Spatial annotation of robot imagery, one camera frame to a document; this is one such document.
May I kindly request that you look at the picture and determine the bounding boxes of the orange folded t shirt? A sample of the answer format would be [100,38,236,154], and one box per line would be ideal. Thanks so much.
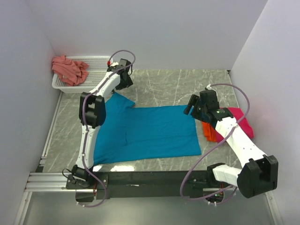
[202,122,217,142]

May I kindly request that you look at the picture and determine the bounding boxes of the black base beam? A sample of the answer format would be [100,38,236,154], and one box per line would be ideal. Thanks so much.
[65,170,235,203]

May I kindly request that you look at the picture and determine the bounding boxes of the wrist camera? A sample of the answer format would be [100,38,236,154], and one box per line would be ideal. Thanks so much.
[205,84,216,92]
[107,60,119,67]

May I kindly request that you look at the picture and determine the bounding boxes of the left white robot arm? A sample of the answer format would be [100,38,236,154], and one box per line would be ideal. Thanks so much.
[71,59,133,188]

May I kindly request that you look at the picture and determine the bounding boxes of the white plastic basket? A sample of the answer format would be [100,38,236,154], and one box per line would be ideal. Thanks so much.
[52,56,110,94]

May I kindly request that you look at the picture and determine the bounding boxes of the pink folded t shirt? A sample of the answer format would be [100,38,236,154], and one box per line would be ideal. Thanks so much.
[215,107,254,142]

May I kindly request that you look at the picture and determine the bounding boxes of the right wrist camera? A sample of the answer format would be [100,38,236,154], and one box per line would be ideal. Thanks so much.
[205,84,216,92]

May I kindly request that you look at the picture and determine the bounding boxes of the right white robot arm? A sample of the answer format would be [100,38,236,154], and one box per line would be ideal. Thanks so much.
[184,90,278,198]

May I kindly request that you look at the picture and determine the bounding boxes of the aluminium rail frame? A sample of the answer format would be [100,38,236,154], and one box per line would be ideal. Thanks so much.
[25,145,240,197]

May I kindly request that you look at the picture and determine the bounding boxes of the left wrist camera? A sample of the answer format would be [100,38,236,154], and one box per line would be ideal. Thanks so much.
[107,60,119,67]

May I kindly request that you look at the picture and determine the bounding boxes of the salmon crumpled t shirt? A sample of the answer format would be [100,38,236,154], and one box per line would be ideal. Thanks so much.
[52,55,89,86]

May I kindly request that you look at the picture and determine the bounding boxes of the blue t shirt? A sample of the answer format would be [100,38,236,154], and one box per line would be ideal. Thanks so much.
[93,93,201,165]

